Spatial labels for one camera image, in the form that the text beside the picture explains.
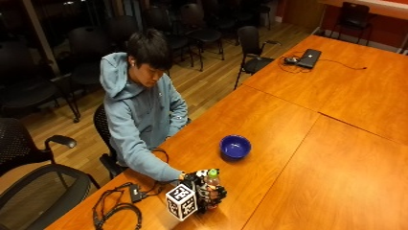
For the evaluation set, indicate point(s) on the clear bottle with green cap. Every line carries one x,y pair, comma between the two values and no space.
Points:
213,179

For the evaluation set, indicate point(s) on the white cube with black markers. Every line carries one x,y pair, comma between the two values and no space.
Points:
182,202

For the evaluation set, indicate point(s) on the blue bowl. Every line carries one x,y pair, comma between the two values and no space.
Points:
236,146

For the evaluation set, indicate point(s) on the small black box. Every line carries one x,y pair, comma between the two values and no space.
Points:
136,193

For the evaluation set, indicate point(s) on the person in light blue hoodie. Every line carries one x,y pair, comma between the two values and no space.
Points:
140,111

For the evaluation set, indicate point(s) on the black mesh office chair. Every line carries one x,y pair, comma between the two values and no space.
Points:
102,127

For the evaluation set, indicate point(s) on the black armchair with metal legs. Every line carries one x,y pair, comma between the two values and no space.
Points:
252,51

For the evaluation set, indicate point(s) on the black laptop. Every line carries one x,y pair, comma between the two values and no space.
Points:
309,58

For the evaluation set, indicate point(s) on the black mesh chair with armrest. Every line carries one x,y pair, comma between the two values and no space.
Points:
19,145

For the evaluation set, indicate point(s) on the white topped side table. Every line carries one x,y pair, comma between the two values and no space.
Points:
374,8

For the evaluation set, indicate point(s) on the black chair with curved frame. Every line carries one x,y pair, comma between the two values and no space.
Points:
47,198

